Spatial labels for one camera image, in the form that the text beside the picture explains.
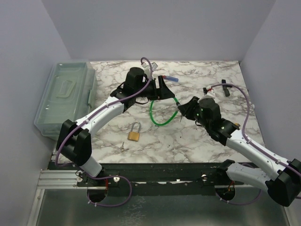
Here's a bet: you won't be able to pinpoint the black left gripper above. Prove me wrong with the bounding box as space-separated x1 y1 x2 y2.
135 76 175 101

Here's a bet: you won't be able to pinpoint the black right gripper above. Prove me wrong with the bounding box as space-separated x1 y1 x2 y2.
179 96 211 130

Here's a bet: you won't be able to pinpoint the green cable lock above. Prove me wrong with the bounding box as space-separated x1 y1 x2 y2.
149 97 179 127

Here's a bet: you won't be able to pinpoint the brass padlock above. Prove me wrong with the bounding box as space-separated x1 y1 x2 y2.
127 121 141 142

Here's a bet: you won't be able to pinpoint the spare silver keys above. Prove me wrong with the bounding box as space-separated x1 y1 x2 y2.
119 142 129 153

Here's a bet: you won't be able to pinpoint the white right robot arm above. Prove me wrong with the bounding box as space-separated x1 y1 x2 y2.
177 97 301 207

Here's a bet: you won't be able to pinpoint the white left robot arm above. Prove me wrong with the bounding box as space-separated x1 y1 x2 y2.
56 67 175 186

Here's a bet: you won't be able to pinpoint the blue red small screwdriver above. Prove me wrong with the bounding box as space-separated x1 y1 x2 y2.
162 75 179 82

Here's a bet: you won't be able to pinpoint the black T-shaped tool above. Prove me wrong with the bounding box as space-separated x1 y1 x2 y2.
222 79 232 97

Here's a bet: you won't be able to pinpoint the clear plastic storage box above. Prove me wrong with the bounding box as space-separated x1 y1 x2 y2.
34 61 97 140

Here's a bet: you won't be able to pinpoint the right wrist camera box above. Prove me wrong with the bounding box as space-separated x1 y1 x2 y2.
203 87 216 99

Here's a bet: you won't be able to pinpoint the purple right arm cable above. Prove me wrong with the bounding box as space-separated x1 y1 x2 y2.
210 84 301 205

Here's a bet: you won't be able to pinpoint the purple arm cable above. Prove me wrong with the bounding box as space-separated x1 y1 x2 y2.
55 57 153 208
210 84 301 205

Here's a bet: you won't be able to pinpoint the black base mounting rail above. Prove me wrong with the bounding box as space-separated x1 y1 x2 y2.
77 163 233 196

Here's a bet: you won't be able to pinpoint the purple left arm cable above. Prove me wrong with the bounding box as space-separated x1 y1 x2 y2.
55 57 153 208

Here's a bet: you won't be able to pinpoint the aluminium extrusion rail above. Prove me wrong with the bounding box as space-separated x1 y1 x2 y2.
37 170 77 189

